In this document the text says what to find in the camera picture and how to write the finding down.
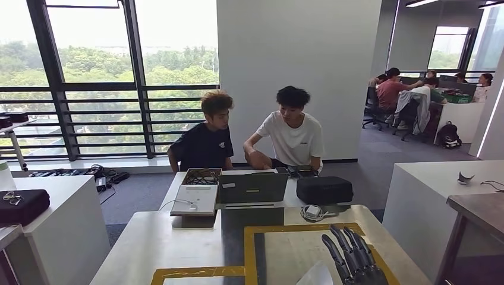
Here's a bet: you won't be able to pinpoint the dark grey laptop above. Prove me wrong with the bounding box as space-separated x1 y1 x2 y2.
218 172 289 209

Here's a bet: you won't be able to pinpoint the white office desk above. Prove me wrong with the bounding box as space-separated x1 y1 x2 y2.
427 100 486 144

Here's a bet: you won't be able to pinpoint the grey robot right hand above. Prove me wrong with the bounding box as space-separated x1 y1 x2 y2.
320 224 390 285

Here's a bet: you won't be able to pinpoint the office window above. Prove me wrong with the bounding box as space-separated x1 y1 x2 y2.
427 26 471 71

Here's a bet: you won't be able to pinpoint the open cardboard box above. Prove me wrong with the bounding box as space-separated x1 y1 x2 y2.
181 167 222 186

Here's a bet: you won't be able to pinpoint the dark computer monitor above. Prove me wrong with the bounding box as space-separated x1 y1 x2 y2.
439 74 478 95

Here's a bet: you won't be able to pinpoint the white cup green band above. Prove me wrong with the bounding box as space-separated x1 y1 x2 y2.
0 160 17 192

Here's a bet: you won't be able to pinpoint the black framed window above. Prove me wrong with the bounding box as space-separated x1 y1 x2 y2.
0 0 221 162

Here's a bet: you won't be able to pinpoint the white cable with plug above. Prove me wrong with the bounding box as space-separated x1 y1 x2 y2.
159 199 199 211

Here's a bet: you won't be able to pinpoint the green plastic crate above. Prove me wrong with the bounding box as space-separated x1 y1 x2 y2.
445 93 472 105

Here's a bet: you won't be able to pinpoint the white laptop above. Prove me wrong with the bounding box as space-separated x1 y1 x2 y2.
170 185 219 217

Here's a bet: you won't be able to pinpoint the black cable pile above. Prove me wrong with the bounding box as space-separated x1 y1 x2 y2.
29 164 106 179

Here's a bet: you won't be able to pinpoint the grey jacket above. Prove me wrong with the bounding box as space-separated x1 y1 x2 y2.
393 90 431 135

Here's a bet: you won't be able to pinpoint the dark brown table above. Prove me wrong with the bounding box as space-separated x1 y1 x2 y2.
434 192 504 285

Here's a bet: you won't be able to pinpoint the white charger with cable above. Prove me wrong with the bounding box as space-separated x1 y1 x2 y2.
300 204 338 223

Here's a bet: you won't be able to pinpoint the white cabinet table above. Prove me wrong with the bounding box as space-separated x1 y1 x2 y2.
0 176 112 285

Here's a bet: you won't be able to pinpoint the black backpack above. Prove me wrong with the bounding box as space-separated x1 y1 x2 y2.
436 121 464 150

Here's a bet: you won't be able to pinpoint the steel workbench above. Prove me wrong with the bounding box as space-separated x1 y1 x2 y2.
88 204 434 285

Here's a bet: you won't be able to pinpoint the white curved plastic part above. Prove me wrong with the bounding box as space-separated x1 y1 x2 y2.
296 261 335 285

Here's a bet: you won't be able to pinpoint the thin black cable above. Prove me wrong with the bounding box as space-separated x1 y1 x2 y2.
481 180 504 193

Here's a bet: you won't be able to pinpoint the black office chair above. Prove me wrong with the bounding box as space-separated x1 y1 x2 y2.
362 86 392 131
392 98 422 141

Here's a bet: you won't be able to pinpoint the thin wire glasses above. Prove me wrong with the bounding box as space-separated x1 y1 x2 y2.
2 191 24 206

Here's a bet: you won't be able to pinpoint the white folding table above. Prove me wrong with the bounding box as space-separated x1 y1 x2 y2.
0 119 37 173

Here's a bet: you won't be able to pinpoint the large yellow tape frame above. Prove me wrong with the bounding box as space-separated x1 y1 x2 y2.
244 223 401 285

